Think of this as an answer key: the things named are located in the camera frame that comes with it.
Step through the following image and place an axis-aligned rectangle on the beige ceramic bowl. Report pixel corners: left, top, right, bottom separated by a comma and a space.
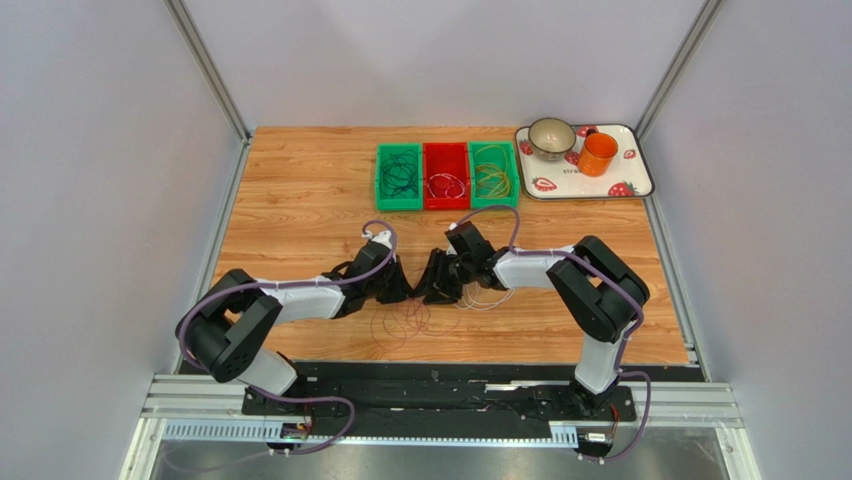
528, 117, 577, 161

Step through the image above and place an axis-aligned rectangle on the strawberry pattern tray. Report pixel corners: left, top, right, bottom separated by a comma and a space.
515, 124, 655, 201

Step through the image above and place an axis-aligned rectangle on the left aluminium corner post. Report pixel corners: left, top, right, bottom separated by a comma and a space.
164, 0, 252, 144

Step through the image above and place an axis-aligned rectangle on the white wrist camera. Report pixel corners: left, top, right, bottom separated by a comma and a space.
362, 230, 394, 249
445, 223, 461, 256

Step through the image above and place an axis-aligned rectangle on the blue wire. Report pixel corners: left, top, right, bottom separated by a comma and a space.
379, 147, 421, 200

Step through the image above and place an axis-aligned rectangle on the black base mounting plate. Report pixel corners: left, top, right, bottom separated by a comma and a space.
237, 361, 646, 441

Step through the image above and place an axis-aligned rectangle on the aluminium corner post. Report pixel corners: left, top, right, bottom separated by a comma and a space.
164, 0, 252, 144
635, 0, 725, 141

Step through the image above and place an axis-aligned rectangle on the pink wire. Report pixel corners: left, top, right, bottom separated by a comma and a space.
369, 299, 462, 354

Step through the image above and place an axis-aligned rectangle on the right aluminium corner post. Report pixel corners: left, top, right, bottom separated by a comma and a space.
635, 0, 725, 141

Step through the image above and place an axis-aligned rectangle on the red plastic bin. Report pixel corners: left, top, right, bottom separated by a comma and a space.
422, 142, 471, 210

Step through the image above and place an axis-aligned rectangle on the right green plastic bin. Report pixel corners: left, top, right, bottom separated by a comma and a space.
467, 141, 520, 209

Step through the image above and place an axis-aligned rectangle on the green plastic bin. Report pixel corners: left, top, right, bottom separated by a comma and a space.
467, 141, 520, 209
374, 143, 423, 212

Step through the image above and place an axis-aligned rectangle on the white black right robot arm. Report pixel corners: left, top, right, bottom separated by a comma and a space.
412, 221, 650, 416

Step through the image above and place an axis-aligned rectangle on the aluminium frame rail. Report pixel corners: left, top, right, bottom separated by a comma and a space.
119, 375, 747, 479

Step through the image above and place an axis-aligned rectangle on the orange plastic cup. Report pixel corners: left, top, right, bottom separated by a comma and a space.
578, 131, 619, 177

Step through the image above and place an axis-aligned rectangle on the left green plastic bin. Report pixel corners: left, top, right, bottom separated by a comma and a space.
374, 143, 423, 212

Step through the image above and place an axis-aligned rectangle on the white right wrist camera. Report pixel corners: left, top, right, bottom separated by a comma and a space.
445, 223, 461, 256

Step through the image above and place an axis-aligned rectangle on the white wire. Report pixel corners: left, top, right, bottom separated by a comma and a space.
455, 282, 517, 313
429, 176, 469, 201

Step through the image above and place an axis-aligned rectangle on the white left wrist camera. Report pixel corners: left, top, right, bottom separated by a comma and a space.
362, 230, 394, 249

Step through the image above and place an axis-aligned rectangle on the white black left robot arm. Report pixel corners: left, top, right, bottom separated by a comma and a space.
176, 239, 412, 395

